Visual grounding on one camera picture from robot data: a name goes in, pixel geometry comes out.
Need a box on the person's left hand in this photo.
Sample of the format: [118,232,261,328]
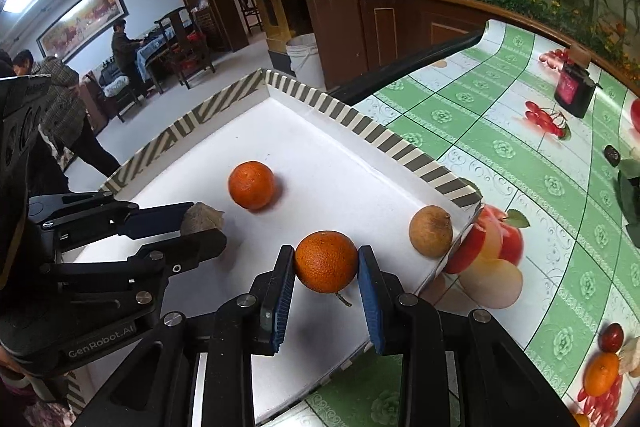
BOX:
[0,347,32,391]

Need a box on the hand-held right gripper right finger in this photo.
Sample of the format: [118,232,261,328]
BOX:
[357,245,576,427]

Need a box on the white plastic bucket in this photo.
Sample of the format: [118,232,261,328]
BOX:
[285,33,327,92]

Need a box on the white tray with striped rim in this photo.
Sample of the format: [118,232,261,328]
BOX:
[65,68,485,423]

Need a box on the orange mandarin with stem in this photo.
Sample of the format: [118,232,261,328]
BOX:
[294,231,359,295]

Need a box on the dark jar with red label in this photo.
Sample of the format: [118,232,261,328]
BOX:
[554,47,603,118]

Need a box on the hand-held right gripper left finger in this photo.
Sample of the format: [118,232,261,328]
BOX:
[72,245,296,427]

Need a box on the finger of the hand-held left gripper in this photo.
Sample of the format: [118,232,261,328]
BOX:
[49,228,229,294]
[27,191,196,249]

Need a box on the framed wall painting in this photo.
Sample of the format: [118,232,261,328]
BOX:
[36,0,130,62]

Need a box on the green checked printed tablecloth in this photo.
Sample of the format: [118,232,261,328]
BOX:
[295,19,640,427]

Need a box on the wooden cabinet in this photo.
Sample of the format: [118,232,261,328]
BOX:
[270,0,493,92]

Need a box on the dark wooden chair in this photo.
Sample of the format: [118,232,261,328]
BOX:
[155,7,216,90]

